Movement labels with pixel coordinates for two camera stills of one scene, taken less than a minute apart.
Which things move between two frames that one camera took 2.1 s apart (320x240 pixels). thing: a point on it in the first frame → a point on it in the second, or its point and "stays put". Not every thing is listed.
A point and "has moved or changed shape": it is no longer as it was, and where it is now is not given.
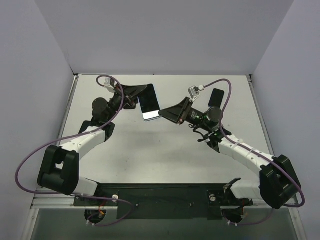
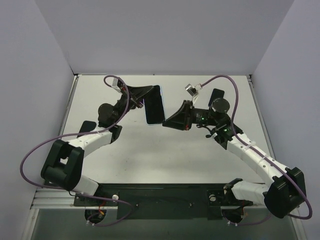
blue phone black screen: (216, 98) stays put
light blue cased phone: (149, 103) has moved or changed shape
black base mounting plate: (162, 201) stays put
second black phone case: (86, 124) stays put
